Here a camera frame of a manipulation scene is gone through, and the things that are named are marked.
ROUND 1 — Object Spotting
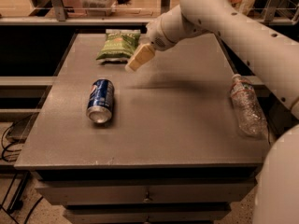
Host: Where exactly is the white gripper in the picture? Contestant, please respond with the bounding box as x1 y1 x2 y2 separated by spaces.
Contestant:
125 5 207 72

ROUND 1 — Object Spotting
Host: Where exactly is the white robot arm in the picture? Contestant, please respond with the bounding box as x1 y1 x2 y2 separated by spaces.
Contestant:
125 0 299 224

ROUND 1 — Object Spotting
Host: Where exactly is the green jalapeno chip bag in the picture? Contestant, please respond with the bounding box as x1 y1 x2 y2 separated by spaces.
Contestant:
96 29 141 62

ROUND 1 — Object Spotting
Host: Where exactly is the blue soda can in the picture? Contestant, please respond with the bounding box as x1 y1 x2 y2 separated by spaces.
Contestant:
86 79 114 124

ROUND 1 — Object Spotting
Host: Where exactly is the clear plastic container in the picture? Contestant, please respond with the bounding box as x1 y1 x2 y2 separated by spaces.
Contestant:
80 0 116 17

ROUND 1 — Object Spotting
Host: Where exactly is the grey cabinet with drawers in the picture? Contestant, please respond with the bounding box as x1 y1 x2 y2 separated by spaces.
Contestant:
16 34 269 224

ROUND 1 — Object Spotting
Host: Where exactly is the clear plastic water bottle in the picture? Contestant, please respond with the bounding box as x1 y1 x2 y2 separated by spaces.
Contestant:
230 74 267 139

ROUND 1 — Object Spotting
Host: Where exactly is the black power box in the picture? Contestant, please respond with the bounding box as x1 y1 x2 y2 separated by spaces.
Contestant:
6 116 35 143

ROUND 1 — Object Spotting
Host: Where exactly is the grey metal shelf rail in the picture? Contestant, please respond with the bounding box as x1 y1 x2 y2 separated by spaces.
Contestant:
0 0 298 25

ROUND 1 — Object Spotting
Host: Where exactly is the black cables left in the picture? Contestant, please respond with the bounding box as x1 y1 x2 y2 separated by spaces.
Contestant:
0 115 45 224

